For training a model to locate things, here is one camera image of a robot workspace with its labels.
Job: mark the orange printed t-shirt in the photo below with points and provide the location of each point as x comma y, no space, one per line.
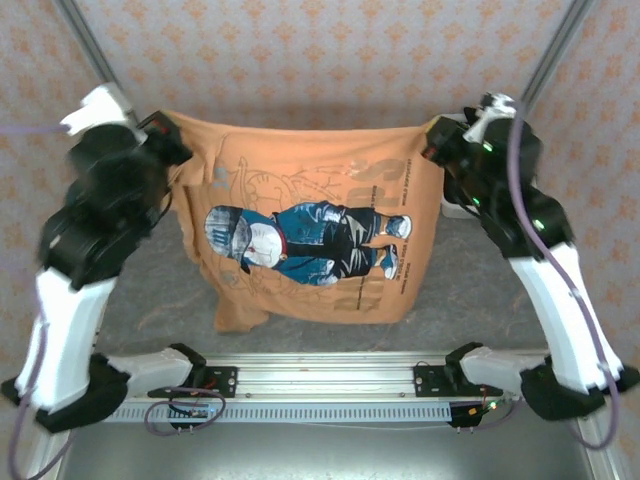
320,280

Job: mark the small circuit board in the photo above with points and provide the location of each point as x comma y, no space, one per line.
200,413

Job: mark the aluminium frame leg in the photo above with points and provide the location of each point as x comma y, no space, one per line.
597,460
47,457

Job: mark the aluminium frame post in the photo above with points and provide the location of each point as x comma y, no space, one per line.
87,42
557,50

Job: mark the aluminium mounting rail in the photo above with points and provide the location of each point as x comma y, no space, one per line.
325,380

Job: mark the grey metal panel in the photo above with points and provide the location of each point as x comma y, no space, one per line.
325,452

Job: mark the white perforated plastic basket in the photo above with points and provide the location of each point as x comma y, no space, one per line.
452,209

